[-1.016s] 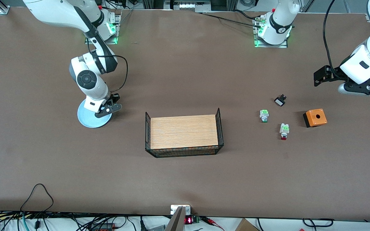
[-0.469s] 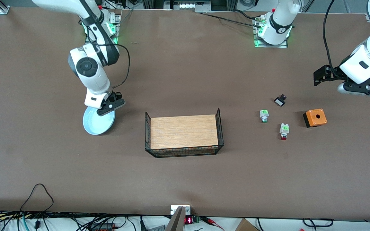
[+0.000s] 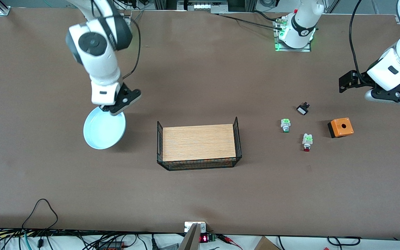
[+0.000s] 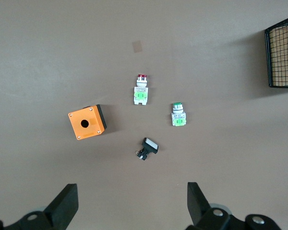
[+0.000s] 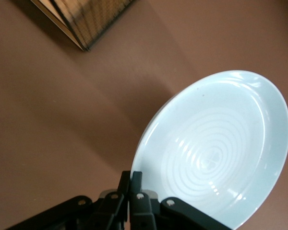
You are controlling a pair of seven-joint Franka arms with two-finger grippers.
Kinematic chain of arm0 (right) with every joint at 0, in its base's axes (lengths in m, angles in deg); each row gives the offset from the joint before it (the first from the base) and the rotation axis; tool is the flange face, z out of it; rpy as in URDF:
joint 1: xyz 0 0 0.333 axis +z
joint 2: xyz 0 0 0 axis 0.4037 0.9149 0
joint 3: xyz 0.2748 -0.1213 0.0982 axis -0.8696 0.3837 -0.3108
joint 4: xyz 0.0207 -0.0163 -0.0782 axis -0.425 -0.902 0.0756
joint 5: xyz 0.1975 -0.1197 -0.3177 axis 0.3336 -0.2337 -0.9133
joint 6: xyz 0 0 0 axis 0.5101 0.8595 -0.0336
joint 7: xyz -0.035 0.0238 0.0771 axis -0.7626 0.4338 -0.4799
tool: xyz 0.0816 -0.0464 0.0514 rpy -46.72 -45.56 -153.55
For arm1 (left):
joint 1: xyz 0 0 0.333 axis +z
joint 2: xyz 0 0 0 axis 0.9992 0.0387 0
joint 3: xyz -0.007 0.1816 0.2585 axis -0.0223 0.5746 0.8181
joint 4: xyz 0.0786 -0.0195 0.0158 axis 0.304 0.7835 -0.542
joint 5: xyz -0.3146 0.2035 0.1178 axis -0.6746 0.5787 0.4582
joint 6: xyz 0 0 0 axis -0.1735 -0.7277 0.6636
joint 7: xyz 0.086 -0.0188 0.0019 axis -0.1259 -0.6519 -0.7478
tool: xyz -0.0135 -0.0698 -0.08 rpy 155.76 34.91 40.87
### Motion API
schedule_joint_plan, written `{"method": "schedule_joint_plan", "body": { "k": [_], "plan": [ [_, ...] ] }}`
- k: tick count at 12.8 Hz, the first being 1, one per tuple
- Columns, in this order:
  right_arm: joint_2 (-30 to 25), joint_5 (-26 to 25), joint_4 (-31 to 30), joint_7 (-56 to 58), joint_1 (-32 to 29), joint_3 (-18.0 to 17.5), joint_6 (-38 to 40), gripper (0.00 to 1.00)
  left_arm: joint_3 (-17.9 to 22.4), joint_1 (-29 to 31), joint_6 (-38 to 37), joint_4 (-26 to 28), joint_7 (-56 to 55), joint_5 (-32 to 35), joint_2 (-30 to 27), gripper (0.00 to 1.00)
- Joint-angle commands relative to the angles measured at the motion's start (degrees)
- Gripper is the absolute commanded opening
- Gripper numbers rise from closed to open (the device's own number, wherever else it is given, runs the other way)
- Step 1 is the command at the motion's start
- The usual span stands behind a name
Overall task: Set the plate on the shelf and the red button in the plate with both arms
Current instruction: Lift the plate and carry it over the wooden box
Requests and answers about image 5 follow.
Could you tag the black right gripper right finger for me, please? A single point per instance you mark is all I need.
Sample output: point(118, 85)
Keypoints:
point(144, 210)

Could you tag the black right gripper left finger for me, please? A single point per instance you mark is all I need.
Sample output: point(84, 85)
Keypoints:
point(105, 210)

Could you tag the light blue round plate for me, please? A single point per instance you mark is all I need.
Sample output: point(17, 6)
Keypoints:
point(218, 148)

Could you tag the wooden board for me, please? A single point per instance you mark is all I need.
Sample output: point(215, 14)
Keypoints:
point(58, 24)

